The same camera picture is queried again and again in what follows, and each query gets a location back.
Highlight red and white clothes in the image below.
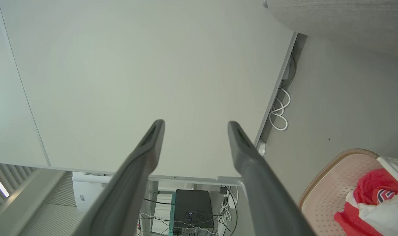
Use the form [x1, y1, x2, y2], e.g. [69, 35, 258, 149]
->
[333, 168, 398, 236]

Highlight coiled white cable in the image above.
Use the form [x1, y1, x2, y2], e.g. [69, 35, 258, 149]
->
[269, 88, 291, 131]

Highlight white cloth garment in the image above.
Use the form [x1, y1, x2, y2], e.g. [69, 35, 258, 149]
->
[346, 191, 398, 236]

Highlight white appliance box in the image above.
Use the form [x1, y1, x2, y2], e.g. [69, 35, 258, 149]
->
[72, 171, 113, 212]

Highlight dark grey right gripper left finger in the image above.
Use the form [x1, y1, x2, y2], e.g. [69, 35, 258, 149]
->
[71, 119, 165, 236]

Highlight pink perforated laundry basket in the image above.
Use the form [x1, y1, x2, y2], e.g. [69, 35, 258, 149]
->
[299, 148, 398, 236]

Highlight white perforated plastic piece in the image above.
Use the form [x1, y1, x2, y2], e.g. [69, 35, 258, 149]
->
[377, 156, 398, 191]

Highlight white cable bundle under desk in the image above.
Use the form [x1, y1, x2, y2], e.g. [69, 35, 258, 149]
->
[219, 186, 239, 236]

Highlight grey fabric sofa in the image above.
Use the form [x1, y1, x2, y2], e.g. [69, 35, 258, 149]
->
[263, 0, 398, 59]

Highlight teal rack frame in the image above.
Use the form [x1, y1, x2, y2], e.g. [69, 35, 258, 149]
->
[168, 192, 177, 236]

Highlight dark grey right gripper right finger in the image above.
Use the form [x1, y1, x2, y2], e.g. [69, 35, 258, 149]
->
[227, 121, 317, 236]

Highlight black computer box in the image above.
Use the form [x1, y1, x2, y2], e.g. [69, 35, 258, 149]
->
[173, 189, 215, 230]

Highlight white power strip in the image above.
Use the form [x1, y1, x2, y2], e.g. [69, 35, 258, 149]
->
[282, 56, 293, 81]

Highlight thin black floor cable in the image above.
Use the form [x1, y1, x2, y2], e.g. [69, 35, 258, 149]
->
[279, 54, 297, 89]

